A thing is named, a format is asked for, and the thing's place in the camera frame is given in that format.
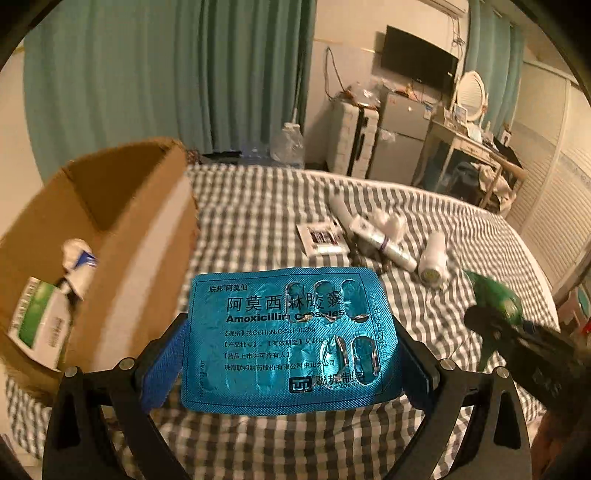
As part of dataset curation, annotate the small white sachet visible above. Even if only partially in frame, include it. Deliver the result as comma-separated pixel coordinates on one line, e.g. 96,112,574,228
295,220,349,257

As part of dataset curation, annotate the brown cardboard box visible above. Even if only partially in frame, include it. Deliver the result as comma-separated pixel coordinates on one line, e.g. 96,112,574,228
0,137,200,409

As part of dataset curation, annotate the white ointment tube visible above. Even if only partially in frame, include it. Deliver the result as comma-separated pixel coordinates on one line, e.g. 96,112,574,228
349,215,419,271

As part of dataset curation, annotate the white air conditioner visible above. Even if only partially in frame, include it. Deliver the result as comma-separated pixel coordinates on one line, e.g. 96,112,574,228
431,0,469,17

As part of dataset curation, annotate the grey checkered bed sheet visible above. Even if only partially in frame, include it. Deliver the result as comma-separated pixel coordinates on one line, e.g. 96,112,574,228
4,164,559,480

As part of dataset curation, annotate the grey mini fridge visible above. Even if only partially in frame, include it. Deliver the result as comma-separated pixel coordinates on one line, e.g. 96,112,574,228
367,88,439,188

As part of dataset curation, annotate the white toothpaste tube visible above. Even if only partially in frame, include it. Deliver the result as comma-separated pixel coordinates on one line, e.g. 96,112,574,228
60,239,100,303

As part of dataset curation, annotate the person's right forearm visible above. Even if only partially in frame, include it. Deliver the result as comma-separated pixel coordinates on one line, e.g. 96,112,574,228
531,411,583,480

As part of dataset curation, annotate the white suitcase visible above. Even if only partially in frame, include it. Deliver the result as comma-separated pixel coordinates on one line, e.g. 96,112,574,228
325,99,382,178

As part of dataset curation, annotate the white cylindrical bottle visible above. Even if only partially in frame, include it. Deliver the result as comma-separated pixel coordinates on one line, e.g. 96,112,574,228
417,231,448,289
328,193,354,232

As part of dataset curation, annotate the green medicine box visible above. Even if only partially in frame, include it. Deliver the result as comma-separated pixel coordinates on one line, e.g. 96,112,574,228
7,277,75,371

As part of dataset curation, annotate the wide teal curtain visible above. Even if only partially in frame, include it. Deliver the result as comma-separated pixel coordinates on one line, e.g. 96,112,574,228
23,0,317,162

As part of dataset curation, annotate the green foil packet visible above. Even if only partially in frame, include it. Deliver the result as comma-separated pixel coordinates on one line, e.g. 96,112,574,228
463,270,527,370

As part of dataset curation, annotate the white wardrobe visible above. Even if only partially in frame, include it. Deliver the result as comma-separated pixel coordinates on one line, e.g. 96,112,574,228
505,60,591,278

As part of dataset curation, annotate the white dressing desk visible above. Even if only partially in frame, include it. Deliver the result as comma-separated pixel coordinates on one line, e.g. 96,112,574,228
411,113,527,213

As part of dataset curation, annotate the blue blister pack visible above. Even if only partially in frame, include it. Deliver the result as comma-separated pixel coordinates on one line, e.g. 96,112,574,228
179,267,402,412

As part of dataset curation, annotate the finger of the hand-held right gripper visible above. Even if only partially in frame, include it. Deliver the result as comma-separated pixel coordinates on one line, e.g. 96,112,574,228
463,305,528,352

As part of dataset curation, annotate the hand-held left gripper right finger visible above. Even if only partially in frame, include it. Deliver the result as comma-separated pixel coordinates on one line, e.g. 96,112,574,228
390,318,533,480

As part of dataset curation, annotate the white vanity mirror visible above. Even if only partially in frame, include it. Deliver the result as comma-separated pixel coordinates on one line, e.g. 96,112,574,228
455,70,489,123

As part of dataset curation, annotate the narrow teal curtain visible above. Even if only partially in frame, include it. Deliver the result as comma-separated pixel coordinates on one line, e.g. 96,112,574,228
466,0,525,134

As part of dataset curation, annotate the clear water bottle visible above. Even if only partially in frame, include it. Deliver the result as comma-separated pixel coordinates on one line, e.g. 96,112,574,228
269,122,305,169

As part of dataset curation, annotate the black television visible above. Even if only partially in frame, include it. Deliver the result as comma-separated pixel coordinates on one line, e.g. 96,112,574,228
379,25,460,88

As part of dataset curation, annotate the crumpled white plastic wrap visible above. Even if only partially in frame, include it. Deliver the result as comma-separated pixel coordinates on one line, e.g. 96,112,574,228
372,208,407,241

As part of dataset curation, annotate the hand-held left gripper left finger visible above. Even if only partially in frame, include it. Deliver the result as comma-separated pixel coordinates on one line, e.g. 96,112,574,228
42,310,195,480

